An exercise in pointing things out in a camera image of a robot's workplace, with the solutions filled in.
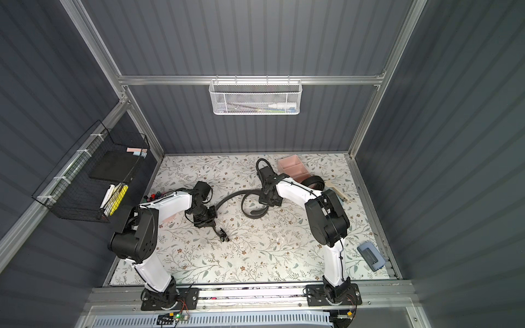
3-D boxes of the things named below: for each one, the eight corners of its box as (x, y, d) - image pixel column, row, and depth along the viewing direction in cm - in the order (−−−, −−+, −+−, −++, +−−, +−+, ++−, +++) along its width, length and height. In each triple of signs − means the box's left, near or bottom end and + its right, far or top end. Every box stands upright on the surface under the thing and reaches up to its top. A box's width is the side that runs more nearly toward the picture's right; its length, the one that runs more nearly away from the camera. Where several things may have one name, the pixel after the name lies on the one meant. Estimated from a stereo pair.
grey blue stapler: (373, 272, 81) (377, 269, 78) (356, 248, 87) (359, 245, 84) (382, 266, 82) (387, 263, 79) (365, 244, 88) (369, 240, 85)
